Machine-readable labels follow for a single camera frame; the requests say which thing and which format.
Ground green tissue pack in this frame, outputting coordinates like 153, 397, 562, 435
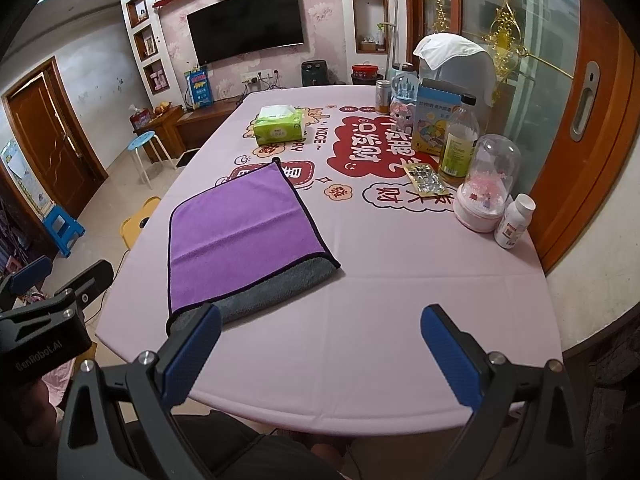
253, 105, 305, 146

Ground black wall television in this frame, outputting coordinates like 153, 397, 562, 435
186, 0, 304, 65

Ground light blue round stool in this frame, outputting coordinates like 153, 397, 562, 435
127, 130, 178, 188

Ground brown wooden door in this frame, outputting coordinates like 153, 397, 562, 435
1, 56, 107, 218

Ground blue children's book box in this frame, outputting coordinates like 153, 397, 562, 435
412, 78, 463, 156

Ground white wall shelf unit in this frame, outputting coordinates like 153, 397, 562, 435
120, 0, 183, 107

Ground purple and grey towel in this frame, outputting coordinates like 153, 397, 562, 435
166, 158, 341, 332

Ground metal drink can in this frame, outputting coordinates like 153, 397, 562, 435
375, 79, 392, 115

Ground blue plastic step stool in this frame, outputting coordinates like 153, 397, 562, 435
43, 205, 86, 258

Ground yellow bear chair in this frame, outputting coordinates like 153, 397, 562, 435
119, 196, 160, 250

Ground white pill bottle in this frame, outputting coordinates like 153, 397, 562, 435
494, 193, 536, 250

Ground glass dome pink ornament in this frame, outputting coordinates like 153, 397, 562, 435
454, 134, 522, 233

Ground yellow liquid glass bottle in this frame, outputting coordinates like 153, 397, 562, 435
438, 94, 480, 186

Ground blue poster box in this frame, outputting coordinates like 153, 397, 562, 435
184, 68, 214, 110

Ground orange sliding door frame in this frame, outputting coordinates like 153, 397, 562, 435
528, 0, 639, 272

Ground low wooden tv cabinet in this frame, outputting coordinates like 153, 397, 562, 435
134, 96, 240, 159

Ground red pot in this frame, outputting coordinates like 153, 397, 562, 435
350, 64, 383, 86

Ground black air fryer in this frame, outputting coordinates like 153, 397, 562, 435
300, 60, 330, 87

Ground white appliance with cloth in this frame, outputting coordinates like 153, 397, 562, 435
413, 32, 497, 132

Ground foil blister pack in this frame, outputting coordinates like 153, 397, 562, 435
402, 162, 449, 197

